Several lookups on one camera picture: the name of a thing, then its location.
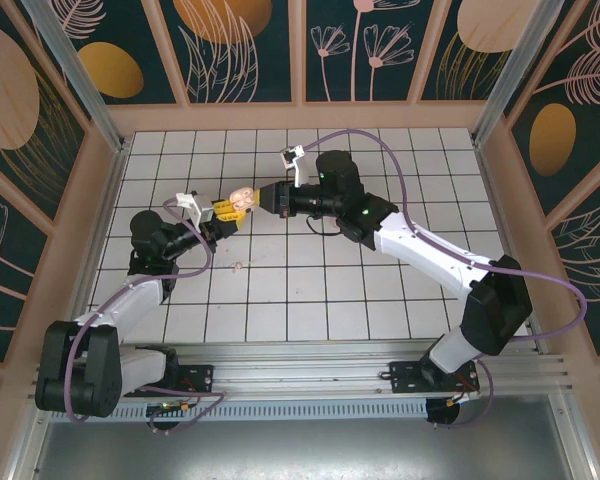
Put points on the aluminium corner post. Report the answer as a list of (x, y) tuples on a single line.
[(70, 60), (510, 65)]

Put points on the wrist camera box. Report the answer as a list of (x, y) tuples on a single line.
[(292, 155), (192, 205)]

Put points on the grey sheet metal tray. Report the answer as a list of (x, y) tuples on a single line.
[(300, 450)]

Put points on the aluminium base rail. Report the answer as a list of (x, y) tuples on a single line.
[(300, 370)]

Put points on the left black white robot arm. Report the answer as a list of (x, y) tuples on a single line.
[(130, 300)]

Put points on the round pink charging case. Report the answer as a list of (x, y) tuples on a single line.
[(245, 198)]

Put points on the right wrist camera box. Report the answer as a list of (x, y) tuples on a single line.
[(292, 155)]

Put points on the small green circuit board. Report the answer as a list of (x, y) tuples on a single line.
[(167, 407)]

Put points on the small pink earbud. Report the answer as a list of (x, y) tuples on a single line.
[(238, 266)]

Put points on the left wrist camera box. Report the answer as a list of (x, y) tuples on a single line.
[(192, 205)]

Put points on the aluminium side rail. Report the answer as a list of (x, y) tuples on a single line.
[(495, 200), (109, 200)]

